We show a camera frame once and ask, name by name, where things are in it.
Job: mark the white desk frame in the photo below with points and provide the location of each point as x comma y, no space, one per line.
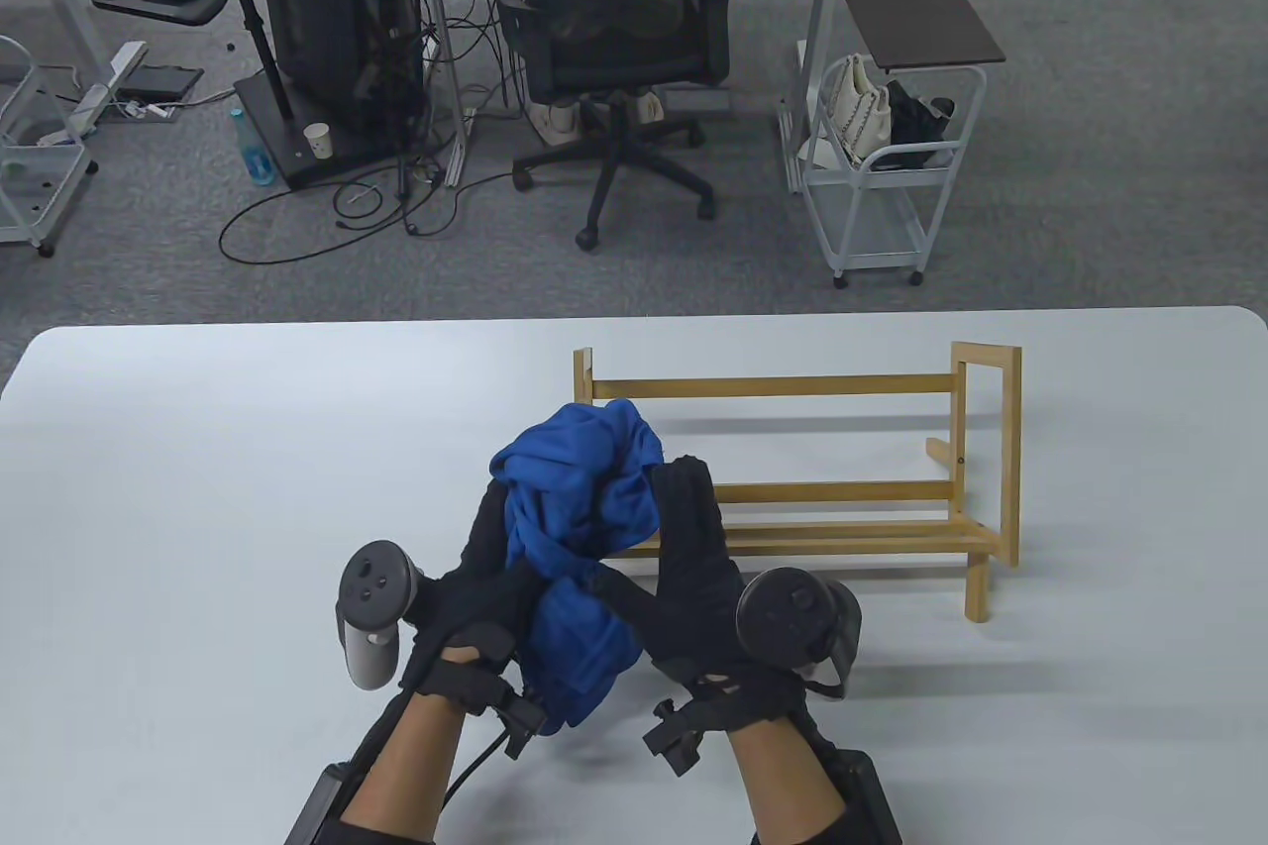
436,13

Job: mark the black rolling computer stand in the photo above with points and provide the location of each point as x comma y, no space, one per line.
198,8

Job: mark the black office chair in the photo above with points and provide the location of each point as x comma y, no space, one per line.
634,67

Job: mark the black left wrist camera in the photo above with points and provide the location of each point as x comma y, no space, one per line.
515,716

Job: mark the person's right hand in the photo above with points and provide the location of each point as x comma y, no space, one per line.
693,607

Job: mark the black left forearm box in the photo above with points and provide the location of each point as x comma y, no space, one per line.
319,810

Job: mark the black floor box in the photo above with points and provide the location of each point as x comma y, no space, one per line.
163,82

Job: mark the person's left hand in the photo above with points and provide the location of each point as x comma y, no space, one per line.
466,607

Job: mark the person's right forearm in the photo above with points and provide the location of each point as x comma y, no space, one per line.
783,776

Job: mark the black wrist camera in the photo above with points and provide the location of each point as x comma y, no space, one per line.
515,716
679,736

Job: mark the grey left hand controller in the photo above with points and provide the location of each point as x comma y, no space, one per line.
371,587

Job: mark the white handbag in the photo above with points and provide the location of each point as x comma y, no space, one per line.
852,107

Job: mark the blue water bottle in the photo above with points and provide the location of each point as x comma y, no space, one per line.
256,154

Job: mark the black right forearm box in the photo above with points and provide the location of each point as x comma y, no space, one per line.
867,800

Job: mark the black bag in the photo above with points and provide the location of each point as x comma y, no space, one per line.
911,122

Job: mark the blue t-shirt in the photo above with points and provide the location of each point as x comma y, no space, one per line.
575,488

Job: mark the black computer tower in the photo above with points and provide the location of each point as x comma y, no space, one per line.
337,23

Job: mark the white paper cup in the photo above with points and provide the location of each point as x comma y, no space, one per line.
318,142

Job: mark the person's left forearm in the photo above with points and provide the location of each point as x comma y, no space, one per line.
396,776

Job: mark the grey right hand controller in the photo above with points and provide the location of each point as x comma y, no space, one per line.
783,617

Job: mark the white power strip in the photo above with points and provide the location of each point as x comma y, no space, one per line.
87,107
129,60

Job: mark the white cart with brown top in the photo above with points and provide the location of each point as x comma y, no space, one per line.
916,18

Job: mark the wooden book rack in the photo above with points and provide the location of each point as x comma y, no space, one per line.
792,386

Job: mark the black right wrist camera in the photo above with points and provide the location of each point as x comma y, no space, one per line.
679,736

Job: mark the grey hand controller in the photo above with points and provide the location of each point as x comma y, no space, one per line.
371,587
783,617

